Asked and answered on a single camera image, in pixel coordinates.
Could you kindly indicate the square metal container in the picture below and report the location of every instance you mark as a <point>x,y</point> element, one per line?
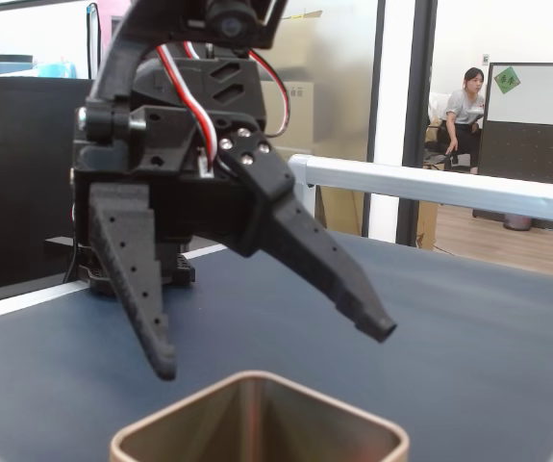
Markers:
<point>257,423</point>

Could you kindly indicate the thin monitor seen edgewise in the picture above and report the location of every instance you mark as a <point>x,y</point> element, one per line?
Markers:
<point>93,43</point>

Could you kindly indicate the black computer monitor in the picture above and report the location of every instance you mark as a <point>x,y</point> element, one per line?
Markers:
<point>16,183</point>

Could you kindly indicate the blue table mat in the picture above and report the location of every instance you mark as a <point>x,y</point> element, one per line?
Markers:
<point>449,337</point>

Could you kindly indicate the person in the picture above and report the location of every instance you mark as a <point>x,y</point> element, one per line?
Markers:
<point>463,120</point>

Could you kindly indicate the small waste bin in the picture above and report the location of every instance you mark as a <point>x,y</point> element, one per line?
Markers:
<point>517,222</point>

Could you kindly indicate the office partition with whiteboard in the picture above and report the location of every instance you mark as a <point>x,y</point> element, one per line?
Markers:
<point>535,144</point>

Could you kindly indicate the green paper note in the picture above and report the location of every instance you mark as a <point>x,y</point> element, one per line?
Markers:
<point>507,80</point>

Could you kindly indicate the black gripper camera with mount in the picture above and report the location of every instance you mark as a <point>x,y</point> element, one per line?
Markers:
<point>230,21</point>

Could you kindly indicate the aluminium frame rail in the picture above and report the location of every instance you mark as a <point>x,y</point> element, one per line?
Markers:
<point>425,185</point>

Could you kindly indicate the black door frame post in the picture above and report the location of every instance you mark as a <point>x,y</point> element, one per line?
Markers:
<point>415,120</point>

